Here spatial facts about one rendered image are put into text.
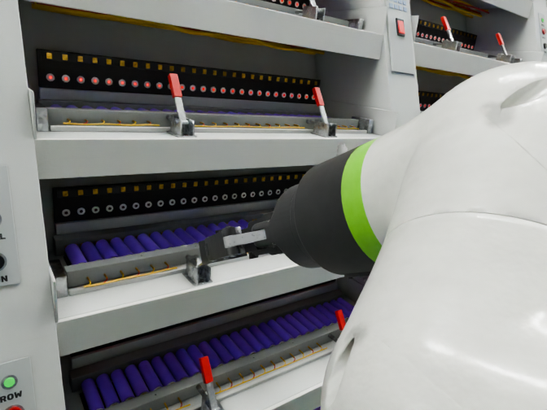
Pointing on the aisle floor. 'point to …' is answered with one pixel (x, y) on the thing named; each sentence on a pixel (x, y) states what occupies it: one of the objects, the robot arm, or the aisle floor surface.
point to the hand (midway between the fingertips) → (222, 248)
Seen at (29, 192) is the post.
